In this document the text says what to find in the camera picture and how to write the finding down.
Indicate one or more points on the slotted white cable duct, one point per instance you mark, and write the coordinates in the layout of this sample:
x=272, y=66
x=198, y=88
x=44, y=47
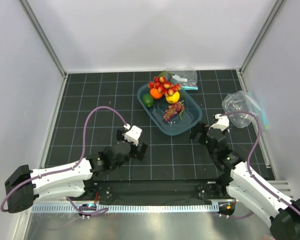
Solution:
x=127, y=209

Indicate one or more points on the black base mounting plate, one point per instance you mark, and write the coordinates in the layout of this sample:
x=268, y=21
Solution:
x=155, y=192

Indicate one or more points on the clear zip top bag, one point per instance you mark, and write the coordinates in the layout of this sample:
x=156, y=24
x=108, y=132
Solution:
x=242, y=101

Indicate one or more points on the purple grape bunch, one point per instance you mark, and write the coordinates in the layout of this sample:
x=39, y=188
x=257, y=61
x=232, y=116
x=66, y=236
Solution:
x=174, y=110

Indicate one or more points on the orange fruit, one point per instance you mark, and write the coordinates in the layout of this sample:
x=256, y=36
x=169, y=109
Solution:
x=155, y=93

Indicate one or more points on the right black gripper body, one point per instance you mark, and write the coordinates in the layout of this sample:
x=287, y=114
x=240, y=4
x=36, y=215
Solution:
x=204, y=138

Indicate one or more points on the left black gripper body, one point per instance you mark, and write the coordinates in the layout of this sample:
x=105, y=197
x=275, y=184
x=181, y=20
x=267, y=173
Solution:
x=134, y=150

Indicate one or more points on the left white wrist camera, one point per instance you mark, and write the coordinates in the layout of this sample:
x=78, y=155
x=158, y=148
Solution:
x=132, y=134

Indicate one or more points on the black grid mat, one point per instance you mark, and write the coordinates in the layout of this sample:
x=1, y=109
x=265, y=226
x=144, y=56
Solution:
x=95, y=105

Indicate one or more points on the red cherry fruit cluster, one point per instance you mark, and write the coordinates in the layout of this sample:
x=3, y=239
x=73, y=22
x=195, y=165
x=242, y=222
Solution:
x=164, y=86

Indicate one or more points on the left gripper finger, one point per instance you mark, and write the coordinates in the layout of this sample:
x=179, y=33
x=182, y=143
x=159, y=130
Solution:
x=140, y=151
x=120, y=135

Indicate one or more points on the teal plastic tray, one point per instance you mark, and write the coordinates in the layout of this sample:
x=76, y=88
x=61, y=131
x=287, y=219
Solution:
x=178, y=123

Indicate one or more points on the yellow lemon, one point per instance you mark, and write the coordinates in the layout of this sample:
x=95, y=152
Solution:
x=174, y=98

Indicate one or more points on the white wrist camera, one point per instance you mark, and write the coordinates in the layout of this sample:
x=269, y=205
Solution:
x=221, y=122
x=132, y=134

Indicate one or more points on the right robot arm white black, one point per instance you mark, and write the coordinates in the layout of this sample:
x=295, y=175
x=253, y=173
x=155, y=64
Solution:
x=239, y=181

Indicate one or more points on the green leaf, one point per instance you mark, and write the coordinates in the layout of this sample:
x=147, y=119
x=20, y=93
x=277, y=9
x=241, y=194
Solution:
x=166, y=74

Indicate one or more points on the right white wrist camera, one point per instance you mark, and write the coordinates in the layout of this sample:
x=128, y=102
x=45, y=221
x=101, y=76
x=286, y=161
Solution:
x=221, y=122

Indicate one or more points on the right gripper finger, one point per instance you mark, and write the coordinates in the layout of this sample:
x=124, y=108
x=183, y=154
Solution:
x=201, y=127
x=195, y=137

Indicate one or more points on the green lime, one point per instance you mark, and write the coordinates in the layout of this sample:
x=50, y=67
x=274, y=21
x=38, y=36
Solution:
x=148, y=100

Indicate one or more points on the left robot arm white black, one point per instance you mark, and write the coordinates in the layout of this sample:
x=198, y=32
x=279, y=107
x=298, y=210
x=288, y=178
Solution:
x=25, y=187

